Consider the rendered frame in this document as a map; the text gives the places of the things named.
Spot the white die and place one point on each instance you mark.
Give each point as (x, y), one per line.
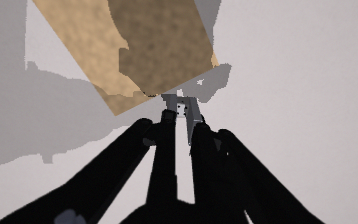
(182, 108)

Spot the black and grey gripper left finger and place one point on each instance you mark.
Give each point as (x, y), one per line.
(86, 197)

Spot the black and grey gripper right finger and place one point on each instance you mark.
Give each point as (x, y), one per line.
(265, 199)

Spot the tan mat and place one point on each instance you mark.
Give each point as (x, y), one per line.
(132, 50)

